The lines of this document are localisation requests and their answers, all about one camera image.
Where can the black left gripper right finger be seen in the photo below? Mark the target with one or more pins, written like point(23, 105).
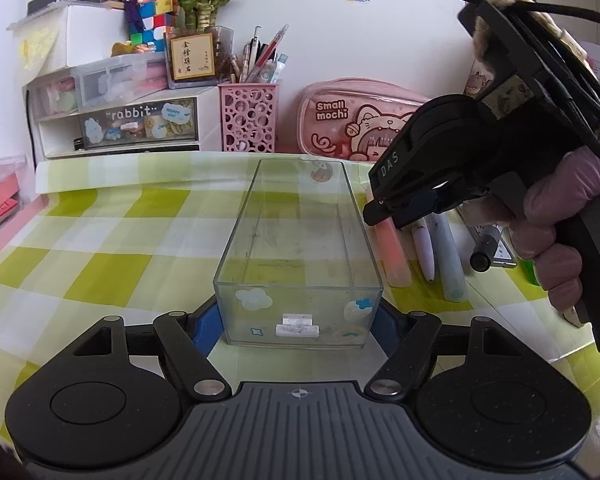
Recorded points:
point(377, 210)

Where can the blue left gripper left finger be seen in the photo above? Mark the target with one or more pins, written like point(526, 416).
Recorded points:
point(207, 326)

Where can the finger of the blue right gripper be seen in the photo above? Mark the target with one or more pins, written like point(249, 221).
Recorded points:
point(387, 328)

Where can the pink highlighter pen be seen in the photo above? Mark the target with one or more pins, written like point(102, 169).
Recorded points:
point(392, 255)

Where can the light purple pen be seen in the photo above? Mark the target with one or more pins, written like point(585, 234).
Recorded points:
point(423, 248)

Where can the pale blue highlighter pen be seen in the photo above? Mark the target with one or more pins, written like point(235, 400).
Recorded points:
point(447, 258)

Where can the clear acrylic organizer box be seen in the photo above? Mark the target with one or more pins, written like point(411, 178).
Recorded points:
point(298, 270)

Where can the pencil lead refill case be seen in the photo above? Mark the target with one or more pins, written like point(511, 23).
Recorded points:
point(504, 258)

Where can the black marker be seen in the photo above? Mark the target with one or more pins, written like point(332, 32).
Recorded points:
point(487, 238)

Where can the green cap highlighter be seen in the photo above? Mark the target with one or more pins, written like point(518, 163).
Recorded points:
point(528, 269)

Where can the pink cat cover book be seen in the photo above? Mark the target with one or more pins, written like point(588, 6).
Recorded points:
point(478, 79)

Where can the pink Small mochi pencil case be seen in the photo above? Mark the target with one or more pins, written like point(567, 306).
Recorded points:
point(353, 118)

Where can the green checkered tablecloth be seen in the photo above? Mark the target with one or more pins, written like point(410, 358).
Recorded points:
point(139, 235)

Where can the pink perforated pen holder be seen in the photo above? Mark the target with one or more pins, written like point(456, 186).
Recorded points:
point(248, 117)

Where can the lucky bamboo plant in vase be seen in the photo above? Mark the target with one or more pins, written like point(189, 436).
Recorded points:
point(198, 50)

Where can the white rabbit drawer organizer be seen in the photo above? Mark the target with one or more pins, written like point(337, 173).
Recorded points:
point(121, 105)

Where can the colourful rubik cube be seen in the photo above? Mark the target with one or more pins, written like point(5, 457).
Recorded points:
point(150, 21)

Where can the white storage box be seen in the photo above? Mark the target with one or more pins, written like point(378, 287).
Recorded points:
point(66, 35)

